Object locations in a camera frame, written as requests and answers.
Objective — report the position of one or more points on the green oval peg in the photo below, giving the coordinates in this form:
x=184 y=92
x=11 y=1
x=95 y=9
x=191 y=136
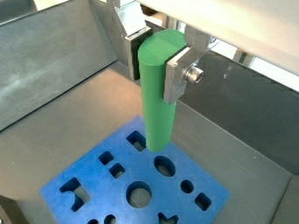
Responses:
x=154 y=52

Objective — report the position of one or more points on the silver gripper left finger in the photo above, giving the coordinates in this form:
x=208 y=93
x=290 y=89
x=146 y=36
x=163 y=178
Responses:
x=131 y=22

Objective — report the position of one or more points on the blue shape-sorting board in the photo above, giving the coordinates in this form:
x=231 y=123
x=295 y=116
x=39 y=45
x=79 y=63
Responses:
x=120 y=183

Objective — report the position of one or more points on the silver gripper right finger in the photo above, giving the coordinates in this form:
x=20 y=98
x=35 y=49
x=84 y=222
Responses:
x=180 y=70

